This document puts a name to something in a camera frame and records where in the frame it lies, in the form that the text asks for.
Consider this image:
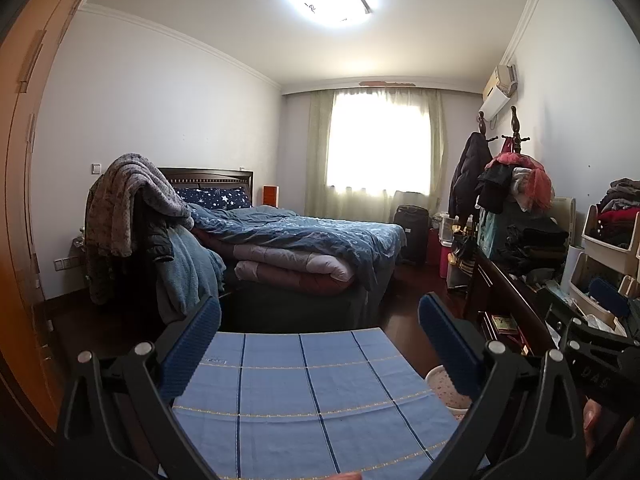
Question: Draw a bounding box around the black hanging coat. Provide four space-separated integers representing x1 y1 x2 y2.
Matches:
447 131 493 218

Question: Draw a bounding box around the striped tote bag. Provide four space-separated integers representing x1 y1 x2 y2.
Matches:
447 240 476 291

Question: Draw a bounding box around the white air conditioner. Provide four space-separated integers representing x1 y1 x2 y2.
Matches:
479 64 519 121

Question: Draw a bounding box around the stack of dark folded clothes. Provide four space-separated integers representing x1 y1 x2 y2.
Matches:
502 215 571 273

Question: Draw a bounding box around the blue checked tablecloth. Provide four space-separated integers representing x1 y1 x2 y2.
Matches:
160 327 493 480

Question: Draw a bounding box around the person's right hand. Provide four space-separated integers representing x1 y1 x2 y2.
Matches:
582 400 640 457

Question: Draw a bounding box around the white cylinder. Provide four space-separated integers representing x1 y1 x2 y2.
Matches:
562 245 586 296

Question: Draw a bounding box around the sheer window curtain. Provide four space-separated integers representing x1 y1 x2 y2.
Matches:
306 87 446 218

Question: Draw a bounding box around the white garment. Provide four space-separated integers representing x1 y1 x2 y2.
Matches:
511 166 536 206

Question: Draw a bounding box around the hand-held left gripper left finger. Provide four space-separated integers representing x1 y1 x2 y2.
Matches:
55 295 222 480

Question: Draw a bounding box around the teal bag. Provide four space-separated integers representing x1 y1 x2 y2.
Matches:
477 207 503 258

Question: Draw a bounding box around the black suitcase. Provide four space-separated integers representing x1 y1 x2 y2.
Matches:
392 204 431 267

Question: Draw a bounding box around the dark wooden bed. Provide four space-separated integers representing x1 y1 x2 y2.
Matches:
157 167 407 333

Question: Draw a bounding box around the beige panel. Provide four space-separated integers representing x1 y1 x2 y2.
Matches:
550 197 577 233

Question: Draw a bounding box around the blue fleece robe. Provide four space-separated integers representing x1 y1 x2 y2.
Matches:
155 225 227 326

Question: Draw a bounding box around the grey fleece blanket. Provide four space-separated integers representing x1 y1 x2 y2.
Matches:
84 152 195 261

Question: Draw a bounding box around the orange wooden wardrobe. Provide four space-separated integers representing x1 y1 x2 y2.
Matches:
0 0 113 441

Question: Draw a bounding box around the red garment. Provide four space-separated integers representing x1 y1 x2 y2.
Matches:
492 152 555 211

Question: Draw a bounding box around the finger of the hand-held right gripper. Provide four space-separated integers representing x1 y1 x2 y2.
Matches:
544 304 640 361
587 277 640 328

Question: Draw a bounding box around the black padded jacket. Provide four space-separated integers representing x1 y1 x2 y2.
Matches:
137 209 176 266

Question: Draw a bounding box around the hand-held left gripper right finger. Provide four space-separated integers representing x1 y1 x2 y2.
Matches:
418 293 588 480

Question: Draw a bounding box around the red storage box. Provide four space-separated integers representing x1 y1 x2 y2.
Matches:
426 227 453 278

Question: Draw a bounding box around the cream storage bin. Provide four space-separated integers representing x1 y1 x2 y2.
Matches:
581 204 640 266
567 250 640 331

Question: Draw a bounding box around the dark wooden dresser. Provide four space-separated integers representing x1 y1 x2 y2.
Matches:
465 247 566 356

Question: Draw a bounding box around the white pink-dotted waste bin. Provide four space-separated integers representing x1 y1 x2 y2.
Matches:
425 365 473 413

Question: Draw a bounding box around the pile of clothes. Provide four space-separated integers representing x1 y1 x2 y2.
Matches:
597 177 640 248

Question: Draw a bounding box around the pink folded quilt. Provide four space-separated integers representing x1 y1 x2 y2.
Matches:
200 237 357 283

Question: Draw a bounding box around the blue star-print pillow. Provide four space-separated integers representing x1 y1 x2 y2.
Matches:
172 186 252 209

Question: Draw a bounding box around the black garment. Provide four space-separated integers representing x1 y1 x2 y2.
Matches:
475 164 516 213

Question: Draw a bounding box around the clear plastic container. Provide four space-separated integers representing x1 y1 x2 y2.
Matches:
440 212 461 246

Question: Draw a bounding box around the wooden coat rack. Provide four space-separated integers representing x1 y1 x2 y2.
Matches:
476 110 499 143
501 106 531 153

